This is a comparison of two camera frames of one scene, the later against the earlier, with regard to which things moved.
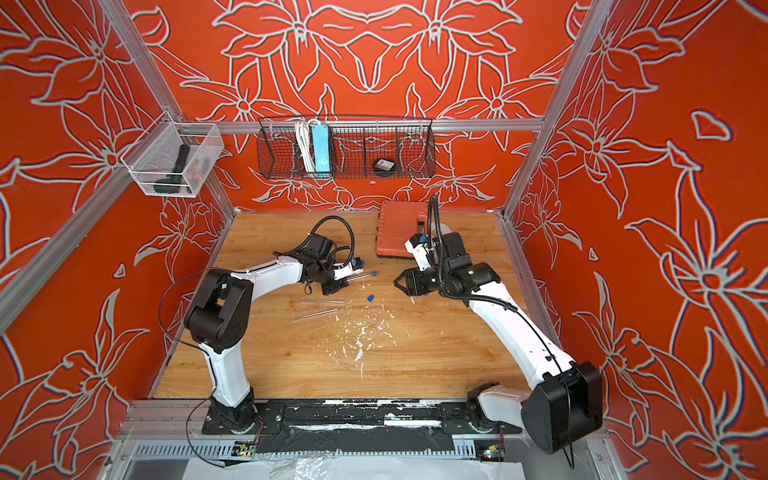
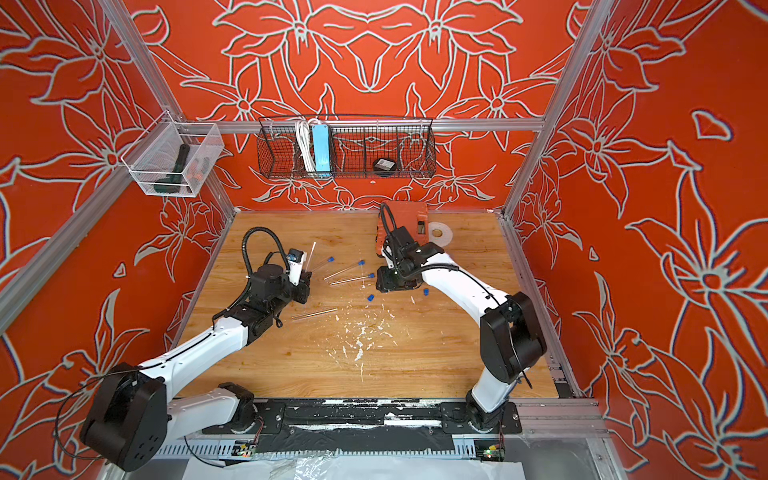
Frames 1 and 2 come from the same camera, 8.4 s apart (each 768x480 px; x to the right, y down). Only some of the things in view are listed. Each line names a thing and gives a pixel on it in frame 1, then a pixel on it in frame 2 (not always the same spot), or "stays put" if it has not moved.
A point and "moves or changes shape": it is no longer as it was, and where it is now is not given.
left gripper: (337, 285) to (303, 288)
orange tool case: (397, 224) stays put
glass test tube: (300, 317) stays put
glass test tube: (321, 300) moves or changes shape
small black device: (384, 164) stays put
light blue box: (321, 149) stays put
